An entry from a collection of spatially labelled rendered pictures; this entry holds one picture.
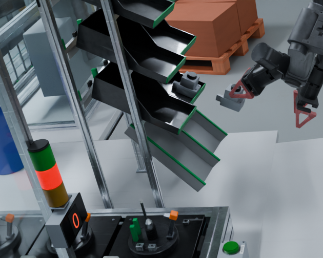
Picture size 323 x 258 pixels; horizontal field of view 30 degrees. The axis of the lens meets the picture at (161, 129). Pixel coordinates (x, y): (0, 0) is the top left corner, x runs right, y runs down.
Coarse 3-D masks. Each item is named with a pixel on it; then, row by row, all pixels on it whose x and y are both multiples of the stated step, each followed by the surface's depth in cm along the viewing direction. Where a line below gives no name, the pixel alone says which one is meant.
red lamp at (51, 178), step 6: (54, 168) 134; (36, 174) 135; (42, 174) 133; (48, 174) 134; (54, 174) 134; (42, 180) 134; (48, 180) 134; (54, 180) 135; (60, 180) 136; (42, 186) 136; (48, 186) 135; (54, 186) 135
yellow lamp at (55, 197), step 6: (60, 186) 136; (48, 192) 136; (54, 192) 136; (60, 192) 137; (66, 192) 139; (48, 198) 137; (54, 198) 136; (60, 198) 137; (66, 198) 138; (48, 204) 138; (54, 204) 137; (60, 204) 138
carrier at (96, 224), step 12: (96, 216) 182; (108, 216) 181; (120, 216) 179; (96, 228) 177; (108, 228) 175; (84, 240) 170; (96, 240) 172; (108, 240) 171; (84, 252) 168; (96, 252) 167
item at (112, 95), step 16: (112, 64) 180; (96, 80) 171; (112, 80) 184; (144, 80) 181; (96, 96) 175; (112, 96) 172; (144, 96) 180; (160, 96) 181; (128, 112) 173; (144, 112) 170; (160, 112) 176; (176, 112) 177; (192, 112) 176; (176, 128) 169
